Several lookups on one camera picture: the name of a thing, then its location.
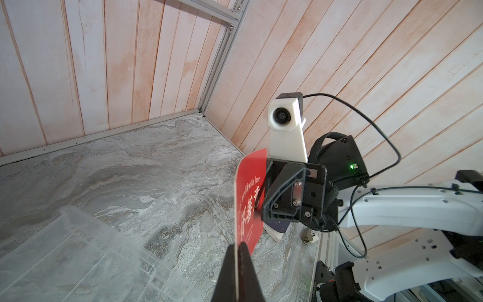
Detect dark blue notebook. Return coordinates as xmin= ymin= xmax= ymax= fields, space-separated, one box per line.
xmin=264 ymin=221 xmax=291 ymax=242

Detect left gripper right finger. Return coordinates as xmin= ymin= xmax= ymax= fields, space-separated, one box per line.
xmin=236 ymin=242 xmax=265 ymax=302

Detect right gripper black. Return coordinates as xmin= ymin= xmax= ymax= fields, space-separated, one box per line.
xmin=260 ymin=158 xmax=339 ymax=232

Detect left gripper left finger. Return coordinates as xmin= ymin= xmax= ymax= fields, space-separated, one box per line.
xmin=211 ymin=244 xmax=238 ymax=302

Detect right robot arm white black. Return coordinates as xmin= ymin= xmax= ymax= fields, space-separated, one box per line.
xmin=262 ymin=128 xmax=482 ymax=301

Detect red postcard white characters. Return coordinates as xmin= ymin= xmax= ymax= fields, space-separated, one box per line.
xmin=234 ymin=148 xmax=268 ymax=254

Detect aluminium back wall rail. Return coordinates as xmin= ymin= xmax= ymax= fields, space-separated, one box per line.
xmin=179 ymin=0 xmax=241 ymax=25

